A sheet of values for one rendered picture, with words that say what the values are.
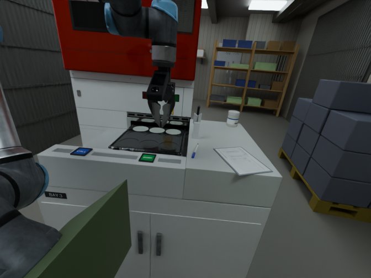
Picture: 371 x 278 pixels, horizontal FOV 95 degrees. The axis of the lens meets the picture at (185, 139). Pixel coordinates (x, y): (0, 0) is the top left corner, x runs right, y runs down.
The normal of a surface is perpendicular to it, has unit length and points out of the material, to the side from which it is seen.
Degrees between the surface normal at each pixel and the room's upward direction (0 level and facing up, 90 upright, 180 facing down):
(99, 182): 90
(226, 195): 90
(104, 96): 90
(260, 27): 90
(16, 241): 28
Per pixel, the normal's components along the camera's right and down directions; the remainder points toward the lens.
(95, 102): -0.05, 0.39
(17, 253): 0.50, -0.71
